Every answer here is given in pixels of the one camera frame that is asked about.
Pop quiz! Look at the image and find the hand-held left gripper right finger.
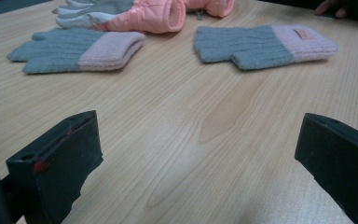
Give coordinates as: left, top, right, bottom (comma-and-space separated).
294, 112, 358, 224

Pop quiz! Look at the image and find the pink ski glove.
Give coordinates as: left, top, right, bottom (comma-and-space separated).
51, 0, 187, 35
183, 0, 236, 19

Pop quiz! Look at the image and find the grey and pink knit glove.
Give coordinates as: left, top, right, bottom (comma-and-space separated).
194, 24, 339, 71
6, 27, 146, 75

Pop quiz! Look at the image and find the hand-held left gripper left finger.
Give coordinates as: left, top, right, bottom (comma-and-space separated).
5, 109, 104, 224

